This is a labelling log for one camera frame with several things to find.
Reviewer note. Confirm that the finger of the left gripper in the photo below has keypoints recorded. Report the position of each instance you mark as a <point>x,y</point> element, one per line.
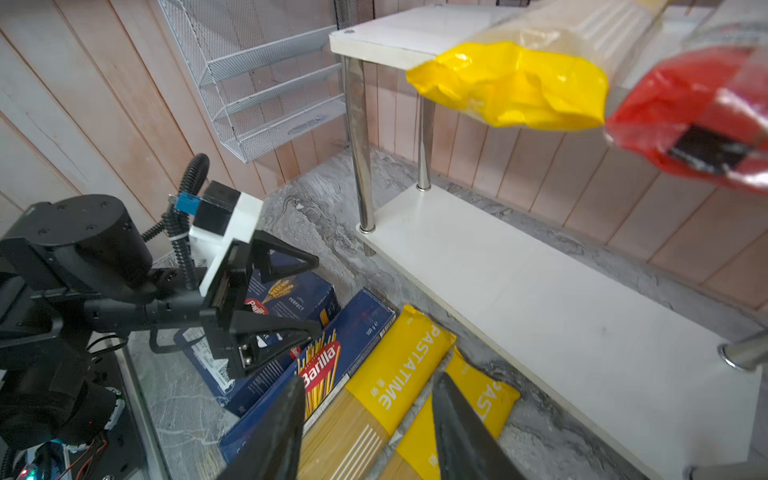
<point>275,259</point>
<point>245,327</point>

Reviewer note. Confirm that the red spaghetti pack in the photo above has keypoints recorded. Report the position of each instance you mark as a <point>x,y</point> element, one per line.
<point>701,112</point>

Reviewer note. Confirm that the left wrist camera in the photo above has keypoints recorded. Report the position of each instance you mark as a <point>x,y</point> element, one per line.
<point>220,216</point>

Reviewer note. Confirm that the yellow Pastatime spaghetti pack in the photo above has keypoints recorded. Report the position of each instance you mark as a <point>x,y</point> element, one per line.
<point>349,435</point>
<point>416,455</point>

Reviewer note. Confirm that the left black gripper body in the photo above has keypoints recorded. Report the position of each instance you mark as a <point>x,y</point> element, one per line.
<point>80,266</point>

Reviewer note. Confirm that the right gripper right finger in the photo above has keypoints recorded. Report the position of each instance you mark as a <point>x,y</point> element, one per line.
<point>465,448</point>

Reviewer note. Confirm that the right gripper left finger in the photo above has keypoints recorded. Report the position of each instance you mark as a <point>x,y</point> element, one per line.
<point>266,442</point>

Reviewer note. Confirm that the white wire mesh rack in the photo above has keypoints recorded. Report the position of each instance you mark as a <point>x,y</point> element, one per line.
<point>263,69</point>

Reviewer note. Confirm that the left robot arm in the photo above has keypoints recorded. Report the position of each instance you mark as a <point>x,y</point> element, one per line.
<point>62,404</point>

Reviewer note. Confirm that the blue Barilla spaghetti box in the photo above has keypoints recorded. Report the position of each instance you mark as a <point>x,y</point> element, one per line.
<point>325,365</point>

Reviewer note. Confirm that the dark blue pasta bag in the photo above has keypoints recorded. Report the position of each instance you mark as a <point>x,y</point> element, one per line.
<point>305,296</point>

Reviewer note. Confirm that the white two-tier shelf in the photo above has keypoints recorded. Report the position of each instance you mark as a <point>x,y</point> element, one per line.
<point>606,282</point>

